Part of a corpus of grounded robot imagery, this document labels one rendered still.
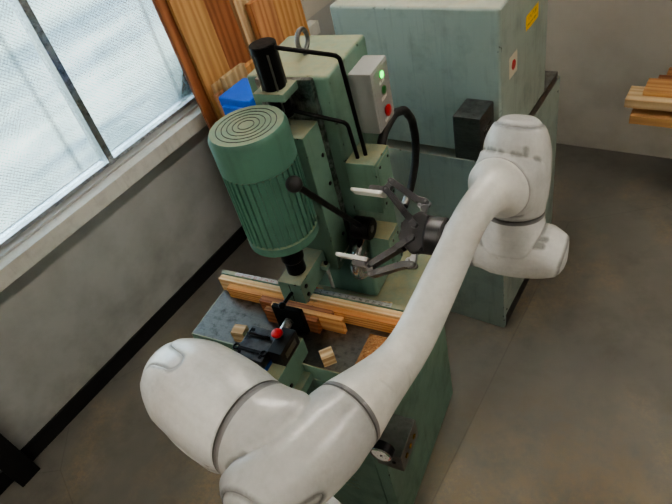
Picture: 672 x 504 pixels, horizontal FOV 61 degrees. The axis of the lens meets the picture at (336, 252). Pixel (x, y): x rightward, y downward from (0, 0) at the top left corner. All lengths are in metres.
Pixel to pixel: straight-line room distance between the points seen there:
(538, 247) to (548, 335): 1.65
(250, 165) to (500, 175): 0.52
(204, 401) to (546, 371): 1.96
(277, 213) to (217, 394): 0.63
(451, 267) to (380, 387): 0.21
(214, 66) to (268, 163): 1.68
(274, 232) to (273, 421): 0.68
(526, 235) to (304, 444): 0.53
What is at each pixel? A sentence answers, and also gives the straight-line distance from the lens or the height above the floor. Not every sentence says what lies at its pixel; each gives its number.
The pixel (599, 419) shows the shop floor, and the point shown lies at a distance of 2.44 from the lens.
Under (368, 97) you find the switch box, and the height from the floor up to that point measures 1.42.
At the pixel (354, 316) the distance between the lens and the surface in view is 1.52.
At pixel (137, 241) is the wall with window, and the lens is 2.89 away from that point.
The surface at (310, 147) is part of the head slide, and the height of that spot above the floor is 1.38.
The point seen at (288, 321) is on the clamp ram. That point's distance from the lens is 1.53.
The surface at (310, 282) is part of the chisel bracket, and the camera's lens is 1.49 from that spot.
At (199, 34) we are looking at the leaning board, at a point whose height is 1.21.
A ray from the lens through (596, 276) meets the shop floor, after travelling 2.90.
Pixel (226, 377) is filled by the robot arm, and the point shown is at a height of 1.52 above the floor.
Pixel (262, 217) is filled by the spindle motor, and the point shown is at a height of 1.32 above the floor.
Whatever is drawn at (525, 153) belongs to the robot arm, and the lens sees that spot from 0.93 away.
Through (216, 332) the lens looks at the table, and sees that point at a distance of 1.67.
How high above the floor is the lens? 2.07
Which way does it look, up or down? 41 degrees down
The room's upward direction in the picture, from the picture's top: 16 degrees counter-clockwise
